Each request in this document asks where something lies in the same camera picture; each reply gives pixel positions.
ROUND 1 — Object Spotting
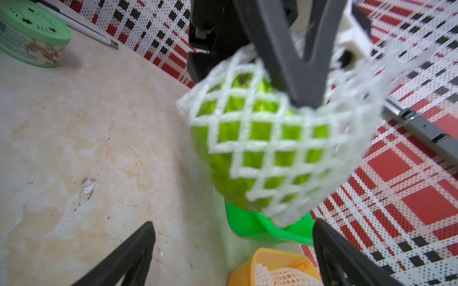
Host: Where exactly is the yellow tray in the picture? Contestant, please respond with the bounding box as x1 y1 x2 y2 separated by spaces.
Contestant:
227 248 323 286

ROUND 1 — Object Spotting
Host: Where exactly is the green basket with apples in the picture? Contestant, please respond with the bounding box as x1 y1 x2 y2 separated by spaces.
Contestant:
225 201 314 246

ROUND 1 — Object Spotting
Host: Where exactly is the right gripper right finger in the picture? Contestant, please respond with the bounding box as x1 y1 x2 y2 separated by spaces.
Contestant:
312 218 402 286

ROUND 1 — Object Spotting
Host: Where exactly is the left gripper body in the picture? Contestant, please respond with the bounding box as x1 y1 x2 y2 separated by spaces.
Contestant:
187 0 373 85

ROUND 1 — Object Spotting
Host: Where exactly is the custard apple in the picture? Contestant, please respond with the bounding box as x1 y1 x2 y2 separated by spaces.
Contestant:
190 71 332 213

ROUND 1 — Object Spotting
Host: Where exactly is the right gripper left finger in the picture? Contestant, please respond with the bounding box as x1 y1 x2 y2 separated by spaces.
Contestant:
74 221 156 286

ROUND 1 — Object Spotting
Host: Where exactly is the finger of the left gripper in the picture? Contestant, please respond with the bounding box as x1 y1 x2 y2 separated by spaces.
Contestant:
234 1 346 109

